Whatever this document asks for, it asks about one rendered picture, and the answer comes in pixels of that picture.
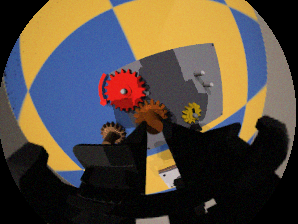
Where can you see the yellow gear with black stripe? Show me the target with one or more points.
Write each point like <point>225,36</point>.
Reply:
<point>193,108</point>

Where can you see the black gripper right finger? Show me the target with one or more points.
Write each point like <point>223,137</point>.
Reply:
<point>190,148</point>

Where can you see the red gear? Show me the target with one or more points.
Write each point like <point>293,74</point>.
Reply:
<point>133,90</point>

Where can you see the red curved arrow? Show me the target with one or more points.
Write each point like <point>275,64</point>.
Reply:
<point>103,102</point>

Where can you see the orange gear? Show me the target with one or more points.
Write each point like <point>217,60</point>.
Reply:
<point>152,114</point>

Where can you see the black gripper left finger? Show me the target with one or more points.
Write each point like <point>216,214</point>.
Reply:
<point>131,154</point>

